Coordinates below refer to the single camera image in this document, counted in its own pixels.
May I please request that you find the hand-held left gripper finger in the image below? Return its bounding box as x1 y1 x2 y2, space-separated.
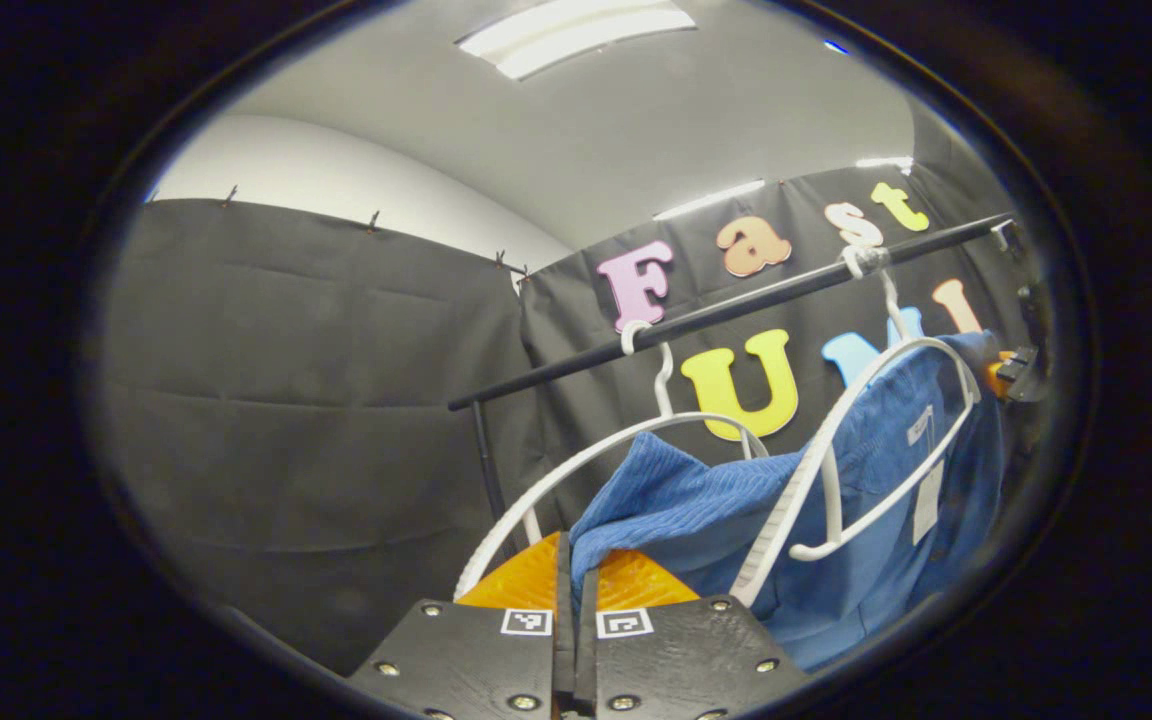
346 530 577 720
574 548 814 720

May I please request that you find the blue corduroy jacket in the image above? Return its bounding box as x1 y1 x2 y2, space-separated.
571 330 1007 671

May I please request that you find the white plastic hanger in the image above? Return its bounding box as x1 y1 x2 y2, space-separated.
731 245 982 608
453 320 769 601

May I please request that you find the black metal clothes rack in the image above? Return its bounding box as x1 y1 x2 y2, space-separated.
448 212 1022 561

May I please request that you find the white paper garment tag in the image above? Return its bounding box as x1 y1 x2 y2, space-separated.
911 460 943 546

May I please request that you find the large ceiling light panel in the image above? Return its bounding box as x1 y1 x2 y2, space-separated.
456 0 697 81

